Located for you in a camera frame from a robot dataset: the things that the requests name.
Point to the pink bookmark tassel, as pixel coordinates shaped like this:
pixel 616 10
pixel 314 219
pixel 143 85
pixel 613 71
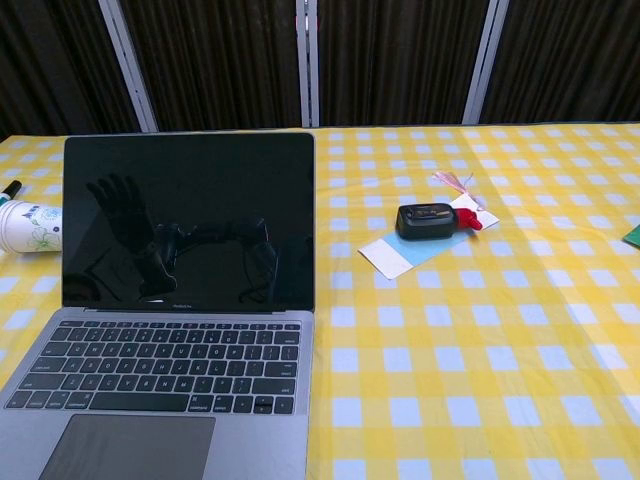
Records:
pixel 457 182

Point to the black car key fob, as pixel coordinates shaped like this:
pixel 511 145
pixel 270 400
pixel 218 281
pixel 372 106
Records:
pixel 425 222

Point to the green white marker pen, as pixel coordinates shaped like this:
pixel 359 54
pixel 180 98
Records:
pixel 11 190

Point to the grey metal screen post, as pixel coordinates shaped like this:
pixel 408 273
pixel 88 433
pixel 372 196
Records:
pixel 127 60
pixel 307 60
pixel 484 60

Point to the white small bottle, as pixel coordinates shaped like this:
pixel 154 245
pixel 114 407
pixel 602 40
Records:
pixel 30 227

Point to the white and blue bookmark card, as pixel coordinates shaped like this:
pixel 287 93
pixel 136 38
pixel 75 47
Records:
pixel 395 255

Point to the black fabric screen panel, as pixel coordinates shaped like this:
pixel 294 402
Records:
pixel 215 60
pixel 55 65
pixel 570 60
pixel 395 60

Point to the grey laptop computer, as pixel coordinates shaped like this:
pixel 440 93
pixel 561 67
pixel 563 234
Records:
pixel 185 350

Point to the green square packet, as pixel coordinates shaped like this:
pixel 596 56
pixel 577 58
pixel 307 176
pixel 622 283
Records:
pixel 633 236

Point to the yellow white checked tablecloth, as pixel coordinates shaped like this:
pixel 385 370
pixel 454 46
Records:
pixel 475 350

